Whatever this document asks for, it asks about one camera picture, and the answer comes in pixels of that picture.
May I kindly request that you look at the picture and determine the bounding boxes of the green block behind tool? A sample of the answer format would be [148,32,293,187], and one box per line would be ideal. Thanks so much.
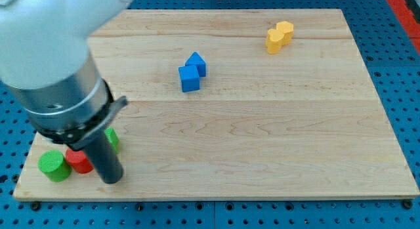
[104,127,119,154]

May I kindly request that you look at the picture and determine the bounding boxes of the blue triangle block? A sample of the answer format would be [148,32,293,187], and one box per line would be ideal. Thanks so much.
[184,52,207,77]

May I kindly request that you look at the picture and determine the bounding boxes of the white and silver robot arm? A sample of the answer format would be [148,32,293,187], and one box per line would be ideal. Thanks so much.
[1,0,133,150]

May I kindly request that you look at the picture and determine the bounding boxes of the light wooden board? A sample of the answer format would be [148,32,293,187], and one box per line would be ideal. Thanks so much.
[14,9,419,202]

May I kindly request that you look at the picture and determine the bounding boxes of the red cylinder block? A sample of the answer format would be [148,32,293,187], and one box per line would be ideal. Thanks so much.
[65,148,93,174]

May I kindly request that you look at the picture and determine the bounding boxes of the yellow heart block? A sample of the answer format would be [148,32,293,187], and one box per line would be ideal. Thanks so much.
[265,29,285,54]

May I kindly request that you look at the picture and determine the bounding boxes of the yellow hexagon block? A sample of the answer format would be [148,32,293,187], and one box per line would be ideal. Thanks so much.
[276,21,294,45]

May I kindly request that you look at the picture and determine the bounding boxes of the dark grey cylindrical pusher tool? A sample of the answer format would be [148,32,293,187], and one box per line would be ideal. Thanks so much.
[83,132,124,184]

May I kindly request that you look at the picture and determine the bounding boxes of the green cylinder block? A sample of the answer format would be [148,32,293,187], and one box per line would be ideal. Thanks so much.
[37,150,72,182]

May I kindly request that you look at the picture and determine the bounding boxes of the red strip at corner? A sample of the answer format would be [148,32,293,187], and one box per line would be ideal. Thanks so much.
[386,0,419,52]

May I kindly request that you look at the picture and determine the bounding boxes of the blue cube block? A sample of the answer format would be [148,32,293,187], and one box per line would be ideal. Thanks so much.
[178,66,200,93]

